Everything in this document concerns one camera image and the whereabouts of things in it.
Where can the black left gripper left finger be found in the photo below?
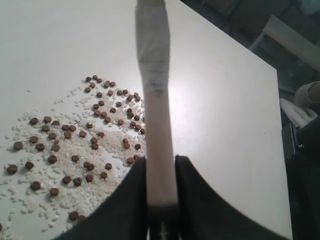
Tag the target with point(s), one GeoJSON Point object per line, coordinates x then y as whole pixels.
{"type": "Point", "coordinates": [123, 216]}

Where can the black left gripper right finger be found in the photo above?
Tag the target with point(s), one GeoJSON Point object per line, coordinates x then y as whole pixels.
{"type": "Point", "coordinates": [205, 215]}

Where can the wide white bristle paintbrush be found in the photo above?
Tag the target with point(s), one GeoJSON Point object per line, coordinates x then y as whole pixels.
{"type": "Point", "coordinates": [153, 56]}

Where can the brown pellets and rice pile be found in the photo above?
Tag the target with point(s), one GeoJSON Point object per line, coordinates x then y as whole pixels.
{"type": "Point", "coordinates": [57, 168]}

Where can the white cloth bundle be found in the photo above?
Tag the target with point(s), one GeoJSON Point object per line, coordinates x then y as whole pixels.
{"type": "Point", "coordinates": [300, 117]}

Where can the white table in background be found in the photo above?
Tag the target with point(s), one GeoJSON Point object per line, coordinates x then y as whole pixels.
{"type": "Point", "coordinates": [291, 40]}

